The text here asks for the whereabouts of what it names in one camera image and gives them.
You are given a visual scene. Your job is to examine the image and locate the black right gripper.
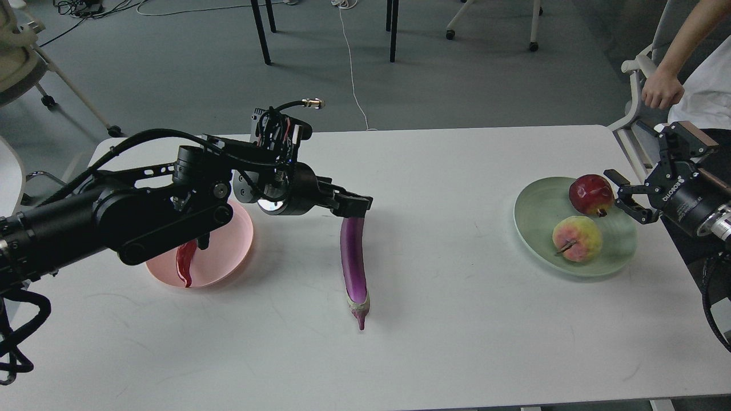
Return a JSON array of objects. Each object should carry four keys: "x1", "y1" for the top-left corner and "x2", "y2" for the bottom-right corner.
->
[{"x1": 604, "y1": 120, "x2": 730, "y2": 239}]

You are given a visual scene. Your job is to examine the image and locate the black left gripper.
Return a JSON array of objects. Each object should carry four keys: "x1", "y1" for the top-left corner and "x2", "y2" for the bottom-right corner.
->
[{"x1": 258, "y1": 162, "x2": 373, "y2": 218}]

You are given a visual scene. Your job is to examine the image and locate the purple eggplant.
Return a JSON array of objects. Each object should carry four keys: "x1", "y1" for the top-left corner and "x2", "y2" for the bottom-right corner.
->
[{"x1": 340, "y1": 217, "x2": 370, "y2": 331}]

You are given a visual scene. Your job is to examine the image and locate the dark red pomegranate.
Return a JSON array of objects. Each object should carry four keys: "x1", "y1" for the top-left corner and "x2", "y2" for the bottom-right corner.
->
[{"x1": 568, "y1": 174, "x2": 614, "y2": 217}]

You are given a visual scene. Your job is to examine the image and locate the yellow pink peach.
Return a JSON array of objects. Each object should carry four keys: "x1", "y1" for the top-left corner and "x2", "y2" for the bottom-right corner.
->
[{"x1": 552, "y1": 216, "x2": 604, "y2": 263}]

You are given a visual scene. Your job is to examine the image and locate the red chili pepper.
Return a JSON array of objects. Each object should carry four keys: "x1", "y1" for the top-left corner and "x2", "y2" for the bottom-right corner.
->
[{"x1": 175, "y1": 240, "x2": 198, "y2": 287}]

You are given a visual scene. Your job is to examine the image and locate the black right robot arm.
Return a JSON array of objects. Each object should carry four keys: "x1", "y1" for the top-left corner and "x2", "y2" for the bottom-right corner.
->
[{"x1": 604, "y1": 120, "x2": 729, "y2": 350}]

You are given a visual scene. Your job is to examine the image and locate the person's forearm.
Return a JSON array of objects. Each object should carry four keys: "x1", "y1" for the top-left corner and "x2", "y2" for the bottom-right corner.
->
[{"x1": 656, "y1": 1, "x2": 730, "y2": 78}]

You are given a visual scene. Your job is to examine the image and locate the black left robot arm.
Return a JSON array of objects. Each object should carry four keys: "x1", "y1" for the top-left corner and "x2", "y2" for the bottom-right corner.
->
[{"x1": 2, "y1": 98, "x2": 373, "y2": 385}]

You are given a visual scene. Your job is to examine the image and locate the person's hand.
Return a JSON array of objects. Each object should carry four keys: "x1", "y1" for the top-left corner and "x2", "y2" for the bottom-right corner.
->
[{"x1": 641, "y1": 68, "x2": 685, "y2": 110}]

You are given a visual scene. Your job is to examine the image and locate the grey office chair right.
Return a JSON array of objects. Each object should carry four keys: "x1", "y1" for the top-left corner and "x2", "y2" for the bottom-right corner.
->
[{"x1": 608, "y1": 1, "x2": 695, "y2": 180}]

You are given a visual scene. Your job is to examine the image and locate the green plate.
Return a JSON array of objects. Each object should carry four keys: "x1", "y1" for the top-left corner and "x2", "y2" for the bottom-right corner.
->
[{"x1": 513, "y1": 176, "x2": 637, "y2": 278}]

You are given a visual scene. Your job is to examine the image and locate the pink plate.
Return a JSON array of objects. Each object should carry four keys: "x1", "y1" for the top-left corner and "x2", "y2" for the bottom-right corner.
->
[{"x1": 145, "y1": 200, "x2": 254, "y2": 288}]

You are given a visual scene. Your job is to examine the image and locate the white chair base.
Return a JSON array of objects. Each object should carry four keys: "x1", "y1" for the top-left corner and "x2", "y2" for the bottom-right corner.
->
[{"x1": 444, "y1": 1, "x2": 545, "y2": 54}]

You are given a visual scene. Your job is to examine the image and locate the black table legs middle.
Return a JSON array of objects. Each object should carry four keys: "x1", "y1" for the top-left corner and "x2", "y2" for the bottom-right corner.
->
[{"x1": 385, "y1": 0, "x2": 400, "y2": 63}]

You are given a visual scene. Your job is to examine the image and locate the black table legs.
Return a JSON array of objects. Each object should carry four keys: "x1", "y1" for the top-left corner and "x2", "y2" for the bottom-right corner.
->
[
  {"x1": 385, "y1": 0, "x2": 400, "y2": 63},
  {"x1": 250, "y1": 0, "x2": 277, "y2": 66}
]

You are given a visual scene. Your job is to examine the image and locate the black table legs left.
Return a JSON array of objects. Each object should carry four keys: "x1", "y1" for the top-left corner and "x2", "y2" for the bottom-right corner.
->
[{"x1": 250, "y1": 0, "x2": 277, "y2": 66}]

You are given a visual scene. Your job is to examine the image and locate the white round table edge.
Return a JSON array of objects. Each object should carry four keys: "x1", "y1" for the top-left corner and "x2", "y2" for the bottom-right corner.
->
[{"x1": 0, "y1": 135, "x2": 76, "y2": 240}]

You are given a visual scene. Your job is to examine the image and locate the beige office chair left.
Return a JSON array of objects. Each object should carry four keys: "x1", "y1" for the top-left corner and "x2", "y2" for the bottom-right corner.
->
[{"x1": 1, "y1": 1, "x2": 123, "y2": 138}]

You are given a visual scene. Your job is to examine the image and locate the white cable on floor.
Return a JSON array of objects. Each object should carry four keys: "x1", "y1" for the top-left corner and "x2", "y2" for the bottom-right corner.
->
[{"x1": 332, "y1": 0, "x2": 379, "y2": 132}]

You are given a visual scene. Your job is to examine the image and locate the black cables on floor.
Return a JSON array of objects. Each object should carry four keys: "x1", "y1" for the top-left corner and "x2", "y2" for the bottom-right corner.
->
[{"x1": 37, "y1": 0, "x2": 298, "y2": 46}]

